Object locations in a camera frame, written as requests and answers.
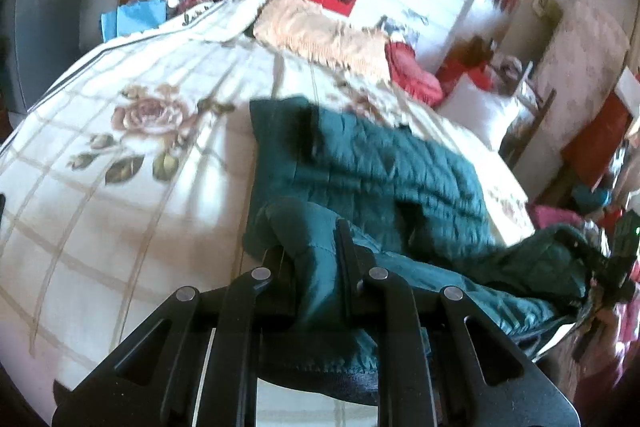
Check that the metal chair frame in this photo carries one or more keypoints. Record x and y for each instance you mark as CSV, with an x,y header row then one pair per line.
x,y
530,117

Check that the floral cream bed sheet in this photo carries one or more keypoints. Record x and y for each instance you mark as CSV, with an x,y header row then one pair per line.
x,y
125,182

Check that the white quilted cover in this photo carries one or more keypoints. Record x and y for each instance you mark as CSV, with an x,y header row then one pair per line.
x,y
585,62

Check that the red frilled cushion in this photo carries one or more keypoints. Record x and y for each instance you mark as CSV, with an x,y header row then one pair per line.
x,y
415,74

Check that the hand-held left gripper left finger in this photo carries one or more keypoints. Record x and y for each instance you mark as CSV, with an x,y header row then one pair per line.
x,y
240,307

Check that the red cloth pile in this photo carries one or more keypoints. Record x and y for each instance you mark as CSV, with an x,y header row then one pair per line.
x,y
465,64

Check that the red fabric panel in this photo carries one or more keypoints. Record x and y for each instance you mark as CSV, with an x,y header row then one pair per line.
x,y
597,144

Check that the white pillow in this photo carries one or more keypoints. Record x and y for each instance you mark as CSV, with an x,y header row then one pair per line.
x,y
480,112

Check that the dark green quilted jacket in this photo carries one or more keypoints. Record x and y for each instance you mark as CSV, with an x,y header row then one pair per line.
x,y
375,177

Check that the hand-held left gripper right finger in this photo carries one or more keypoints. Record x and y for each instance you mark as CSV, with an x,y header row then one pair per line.
x,y
400,332

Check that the beige fringed blanket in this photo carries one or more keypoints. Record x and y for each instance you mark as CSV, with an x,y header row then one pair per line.
x,y
315,32

